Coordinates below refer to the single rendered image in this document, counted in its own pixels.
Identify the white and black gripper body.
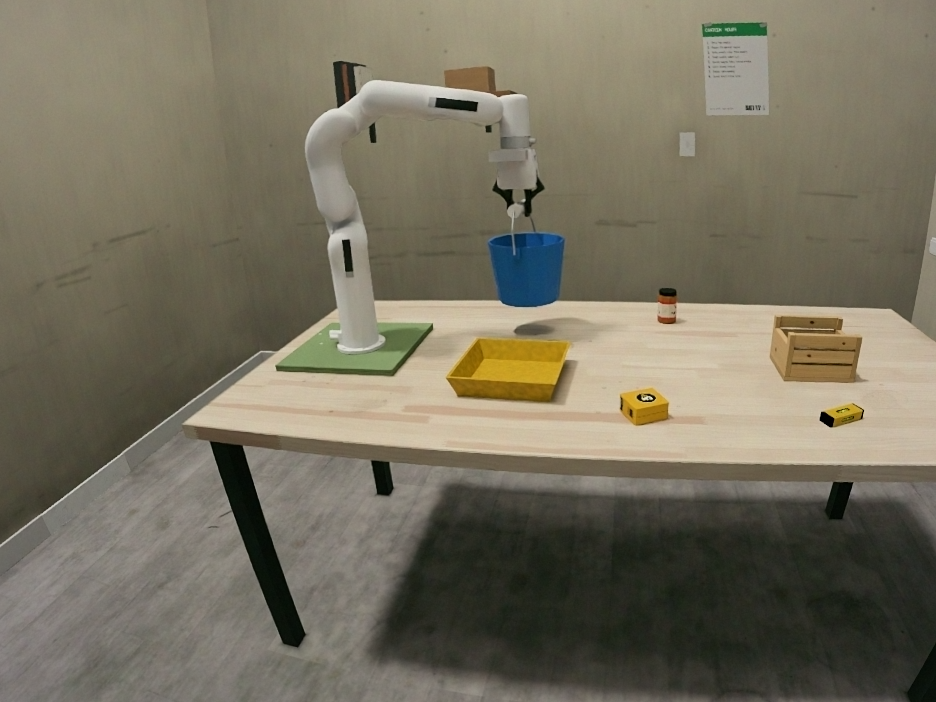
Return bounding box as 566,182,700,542
497,147,539,189

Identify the small wooden crate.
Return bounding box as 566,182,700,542
769,315,863,383

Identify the small brown glass jar with black lid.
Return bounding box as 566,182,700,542
657,288,677,324

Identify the yellow square tray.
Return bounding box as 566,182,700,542
445,338,571,402

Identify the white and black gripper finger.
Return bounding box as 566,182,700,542
492,180,515,209
524,174,545,217

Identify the yellow pocket level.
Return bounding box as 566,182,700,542
819,403,864,428

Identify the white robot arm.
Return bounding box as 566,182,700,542
305,80,536,354

